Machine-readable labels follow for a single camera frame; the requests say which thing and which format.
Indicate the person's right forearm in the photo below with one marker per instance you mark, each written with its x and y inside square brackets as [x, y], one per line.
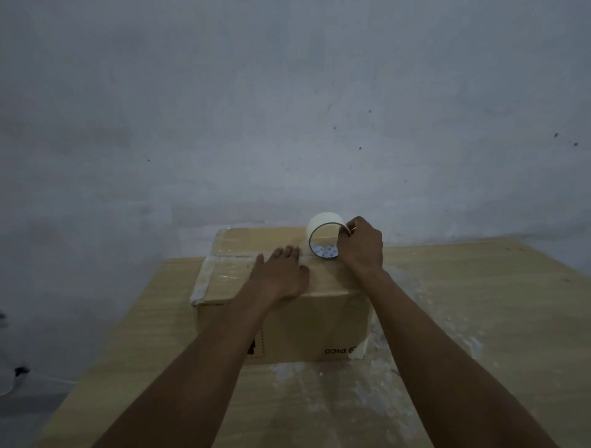
[452, 374]

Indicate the brown cardboard box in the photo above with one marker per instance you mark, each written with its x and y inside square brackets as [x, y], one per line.
[300, 332]

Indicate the clear tape roll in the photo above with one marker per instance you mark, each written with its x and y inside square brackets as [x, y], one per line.
[318, 224]

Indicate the person's left hand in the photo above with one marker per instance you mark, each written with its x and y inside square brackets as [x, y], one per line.
[279, 277]

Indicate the person's left forearm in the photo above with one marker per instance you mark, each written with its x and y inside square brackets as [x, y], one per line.
[184, 383]

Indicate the person's right hand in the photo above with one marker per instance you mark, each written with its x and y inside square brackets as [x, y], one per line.
[365, 249]

